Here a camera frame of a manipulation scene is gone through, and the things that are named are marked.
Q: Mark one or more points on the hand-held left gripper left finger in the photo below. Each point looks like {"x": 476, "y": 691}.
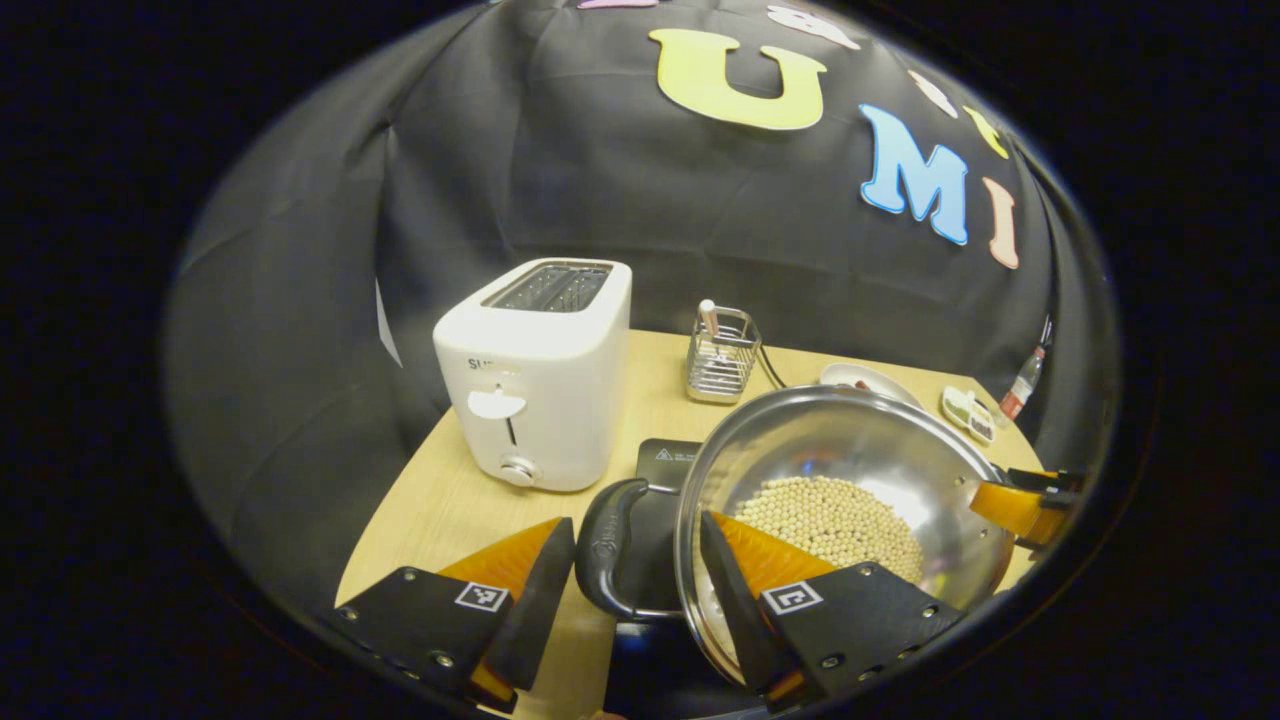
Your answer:
{"x": 535, "y": 610}

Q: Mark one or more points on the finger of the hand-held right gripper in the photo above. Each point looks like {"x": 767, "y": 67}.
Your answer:
{"x": 1015, "y": 505}

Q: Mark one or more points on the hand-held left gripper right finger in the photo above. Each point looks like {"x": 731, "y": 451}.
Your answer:
{"x": 735, "y": 600}

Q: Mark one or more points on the black induction cooktop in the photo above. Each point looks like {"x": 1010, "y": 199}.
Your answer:
{"x": 665, "y": 465}

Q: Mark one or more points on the stainless steel pot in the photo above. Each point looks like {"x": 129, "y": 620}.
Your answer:
{"x": 850, "y": 430}

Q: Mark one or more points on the white divided bean dish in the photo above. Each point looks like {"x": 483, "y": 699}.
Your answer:
{"x": 968, "y": 410}

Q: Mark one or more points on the clear water bottle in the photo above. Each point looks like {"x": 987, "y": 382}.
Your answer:
{"x": 1020, "y": 385}

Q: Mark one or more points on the pile of soybeans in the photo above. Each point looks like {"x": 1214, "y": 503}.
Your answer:
{"x": 840, "y": 520}

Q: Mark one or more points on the white round plate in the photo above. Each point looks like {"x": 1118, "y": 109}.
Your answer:
{"x": 860, "y": 377}

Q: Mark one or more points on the white toaster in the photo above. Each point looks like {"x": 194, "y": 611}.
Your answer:
{"x": 540, "y": 400}

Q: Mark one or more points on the black backdrop cloth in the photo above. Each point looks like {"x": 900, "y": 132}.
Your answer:
{"x": 500, "y": 170}

